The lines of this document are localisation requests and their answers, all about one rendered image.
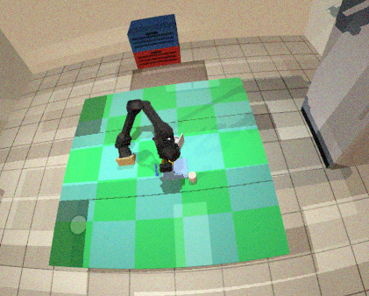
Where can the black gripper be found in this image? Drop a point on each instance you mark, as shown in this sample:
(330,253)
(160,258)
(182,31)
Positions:
(166,166)

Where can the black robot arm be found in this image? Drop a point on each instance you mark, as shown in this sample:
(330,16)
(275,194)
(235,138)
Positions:
(162,130)

